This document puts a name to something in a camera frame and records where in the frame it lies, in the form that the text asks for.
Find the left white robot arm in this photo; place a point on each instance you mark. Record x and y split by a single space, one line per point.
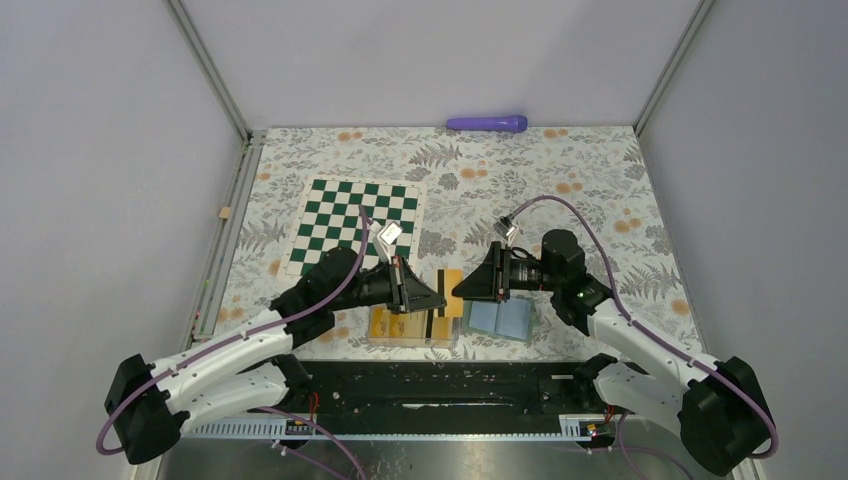
150 405

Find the floral tablecloth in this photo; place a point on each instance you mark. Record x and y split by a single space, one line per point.
590 180

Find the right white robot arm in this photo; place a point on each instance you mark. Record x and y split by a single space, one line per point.
716 408

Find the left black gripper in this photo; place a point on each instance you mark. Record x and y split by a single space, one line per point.
408 292

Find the purple cylinder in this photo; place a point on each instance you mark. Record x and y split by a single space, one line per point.
511 124

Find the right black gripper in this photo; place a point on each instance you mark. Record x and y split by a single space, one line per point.
492 279

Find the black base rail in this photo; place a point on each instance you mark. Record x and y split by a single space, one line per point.
435 398

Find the green white chessboard mat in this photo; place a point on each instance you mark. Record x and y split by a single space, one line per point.
328 217

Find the green leather card holder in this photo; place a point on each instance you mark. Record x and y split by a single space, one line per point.
510 320

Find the clear plastic card box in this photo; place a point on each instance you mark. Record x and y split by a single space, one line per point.
445 337

